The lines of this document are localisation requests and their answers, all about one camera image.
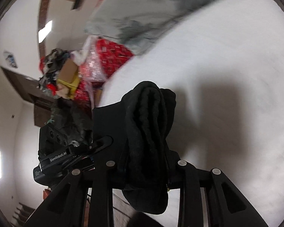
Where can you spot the clutter pile of clothes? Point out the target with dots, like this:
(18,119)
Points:
(50,67)

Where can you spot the dark green garment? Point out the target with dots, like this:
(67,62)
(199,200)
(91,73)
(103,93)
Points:
(73,120)

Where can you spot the wall poster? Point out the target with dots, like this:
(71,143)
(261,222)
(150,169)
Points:
(10,59)

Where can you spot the white quilted bedspread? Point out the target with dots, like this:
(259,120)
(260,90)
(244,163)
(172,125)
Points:
(225,64)

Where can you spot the red patterned bedsheet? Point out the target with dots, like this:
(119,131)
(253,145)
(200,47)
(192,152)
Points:
(112,57)

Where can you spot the cardboard box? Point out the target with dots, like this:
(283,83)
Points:
(68,80)

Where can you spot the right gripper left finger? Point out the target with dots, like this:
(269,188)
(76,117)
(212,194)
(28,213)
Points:
(66,204)

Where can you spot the clear plastic bag red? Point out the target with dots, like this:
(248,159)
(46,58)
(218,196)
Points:
(88,61)

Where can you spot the grey floral pillow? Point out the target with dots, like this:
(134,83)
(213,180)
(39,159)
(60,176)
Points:
(138,24)

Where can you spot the black pants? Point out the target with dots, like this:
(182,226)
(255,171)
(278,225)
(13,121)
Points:
(137,128)

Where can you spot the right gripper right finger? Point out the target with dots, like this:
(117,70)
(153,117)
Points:
(209,197)

